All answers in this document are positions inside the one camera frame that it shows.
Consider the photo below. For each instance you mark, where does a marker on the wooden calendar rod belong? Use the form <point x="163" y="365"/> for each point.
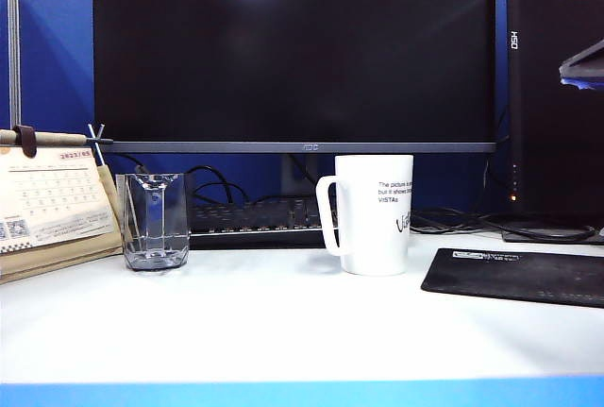
<point x="52" y="138"/>

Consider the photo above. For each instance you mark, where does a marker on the black monitor base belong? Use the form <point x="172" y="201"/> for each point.
<point x="542" y="236"/>

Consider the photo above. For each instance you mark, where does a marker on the large black AOC monitor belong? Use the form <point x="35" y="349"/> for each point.
<point x="292" y="48"/>

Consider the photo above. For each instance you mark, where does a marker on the aluminium partition post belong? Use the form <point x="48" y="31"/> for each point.
<point x="15" y="57"/>

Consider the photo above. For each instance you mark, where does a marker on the grey monitor stand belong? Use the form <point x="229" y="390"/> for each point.
<point x="290" y="175"/>

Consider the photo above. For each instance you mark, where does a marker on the metal calendar stand leg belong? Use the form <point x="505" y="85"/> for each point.
<point x="95" y="138"/>

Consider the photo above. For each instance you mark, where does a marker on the transparent faceted plastic cup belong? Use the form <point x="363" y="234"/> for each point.
<point x="153" y="237"/>

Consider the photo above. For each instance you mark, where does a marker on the beige desk calendar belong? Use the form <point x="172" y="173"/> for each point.
<point x="47" y="208"/>

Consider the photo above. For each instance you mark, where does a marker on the black HSD monitor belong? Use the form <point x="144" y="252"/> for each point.
<point x="542" y="142"/>

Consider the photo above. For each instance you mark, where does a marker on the blue partition panel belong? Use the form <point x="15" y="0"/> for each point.
<point x="56" y="57"/>

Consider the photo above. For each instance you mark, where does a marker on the black mouse pad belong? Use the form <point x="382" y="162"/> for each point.
<point x="519" y="279"/>

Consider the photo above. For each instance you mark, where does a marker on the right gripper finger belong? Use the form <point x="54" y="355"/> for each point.
<point x="592" y="83"/>
<point x="590" y="64"/>

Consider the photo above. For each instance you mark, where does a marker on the white ceramic mug with text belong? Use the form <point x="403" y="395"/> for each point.
<point x="373" y="237"/>

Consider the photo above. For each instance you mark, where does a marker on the black keyboard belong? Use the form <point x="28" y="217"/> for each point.
<point x="255" y="225"/>

